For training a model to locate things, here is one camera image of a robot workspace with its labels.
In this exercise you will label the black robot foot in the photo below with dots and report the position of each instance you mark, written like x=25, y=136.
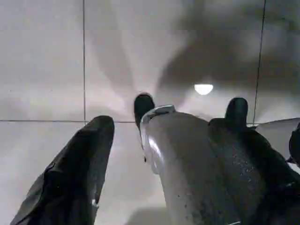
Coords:
x=236, y=110
x=143, y=107

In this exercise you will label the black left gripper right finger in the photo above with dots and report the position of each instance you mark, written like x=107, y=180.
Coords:
x=262, y=187

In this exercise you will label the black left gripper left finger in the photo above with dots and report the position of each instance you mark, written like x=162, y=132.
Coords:
x=70, y=183

